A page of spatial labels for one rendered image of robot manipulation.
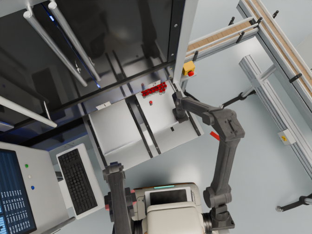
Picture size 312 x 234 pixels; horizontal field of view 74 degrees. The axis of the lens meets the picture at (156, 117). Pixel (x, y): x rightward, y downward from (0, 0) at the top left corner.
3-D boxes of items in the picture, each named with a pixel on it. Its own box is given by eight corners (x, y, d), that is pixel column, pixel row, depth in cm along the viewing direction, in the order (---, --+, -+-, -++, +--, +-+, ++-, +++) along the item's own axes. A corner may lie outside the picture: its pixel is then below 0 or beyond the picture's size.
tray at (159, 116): (133, 90, 145) (132, 87, 142) (166, 75, 148) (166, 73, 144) (152, 133, 137) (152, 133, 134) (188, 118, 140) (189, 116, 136)
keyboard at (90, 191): (58, 157, 141) (56, 156, 139) (77, 148, 143) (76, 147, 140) (77, 215, 132) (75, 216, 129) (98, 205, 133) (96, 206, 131)
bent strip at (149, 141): (140, 126, 138) (139, 124, 133) (144, 124, 139) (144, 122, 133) (148, 145, 135) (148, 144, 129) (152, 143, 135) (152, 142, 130)
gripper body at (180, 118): (181, 106, 132) (181, 101, 125) (188, 120, 128) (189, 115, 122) (172, 110, 132) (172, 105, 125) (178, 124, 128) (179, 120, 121)
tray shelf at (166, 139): (81, 113, 143) (80, 112, 141) (172, 74, 150) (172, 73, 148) (105, 179, 132) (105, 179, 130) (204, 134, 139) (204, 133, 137)
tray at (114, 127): (87, 109, 142) (85, 107, 138) (122, 94, 144) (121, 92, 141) (104, 155, 134) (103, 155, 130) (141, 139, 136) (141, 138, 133)
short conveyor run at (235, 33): (173, 73, 152) (175, 62, 137) (164, 56, 156) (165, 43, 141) (254, 39, 159) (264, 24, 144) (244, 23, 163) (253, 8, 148)
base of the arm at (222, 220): (208, 231, 92) (235, 228, 92) (208, 217, 89) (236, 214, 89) (203, 215, 100) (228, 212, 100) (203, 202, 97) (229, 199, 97)
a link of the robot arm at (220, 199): (215, 217, 91) (226, 213, 92) (216, 198, 87) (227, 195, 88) (205, 202, 99) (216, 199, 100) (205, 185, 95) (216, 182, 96)
